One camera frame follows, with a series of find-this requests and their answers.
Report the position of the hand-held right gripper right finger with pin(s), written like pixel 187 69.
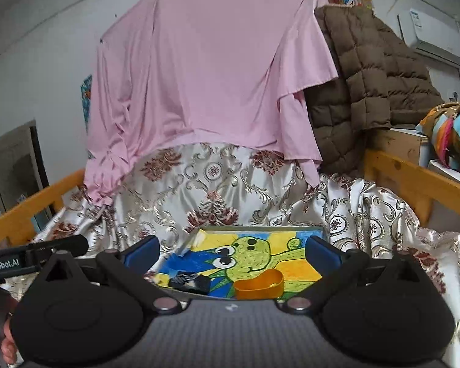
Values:
pixel 322 253

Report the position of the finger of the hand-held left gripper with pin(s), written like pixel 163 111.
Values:
pixel 61 246

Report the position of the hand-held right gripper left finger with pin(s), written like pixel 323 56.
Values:
pixel 142 252

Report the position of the cartoon printed tray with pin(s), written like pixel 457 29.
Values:
pixel 291 255

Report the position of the person's left hand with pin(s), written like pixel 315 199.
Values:
pixel 8 343

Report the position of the small yellow cloth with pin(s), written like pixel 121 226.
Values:
pixel 161 280

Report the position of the black sock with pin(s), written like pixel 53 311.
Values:
pixel 189 283

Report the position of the orange plastic cup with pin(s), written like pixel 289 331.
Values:
pixel 253 289

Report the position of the floral satin blanket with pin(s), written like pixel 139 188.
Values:
pixel 199 191

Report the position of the wooden box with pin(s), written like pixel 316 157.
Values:
pixel 400 143

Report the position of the white board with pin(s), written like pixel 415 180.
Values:
pixel 448 172

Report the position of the brown quilted jacket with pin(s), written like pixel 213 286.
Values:
pixel 368 84

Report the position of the colourful striped cloth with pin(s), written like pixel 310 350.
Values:
pixel 454 134

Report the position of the pink hanging cloth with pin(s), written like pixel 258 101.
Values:
pixel 214 69

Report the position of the white air conditioner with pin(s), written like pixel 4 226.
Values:
pixel 429 32

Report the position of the wooden bed frame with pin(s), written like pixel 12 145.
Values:
pixel 400 169

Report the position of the blue orange wall poster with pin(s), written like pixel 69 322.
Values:
pixel 87 99

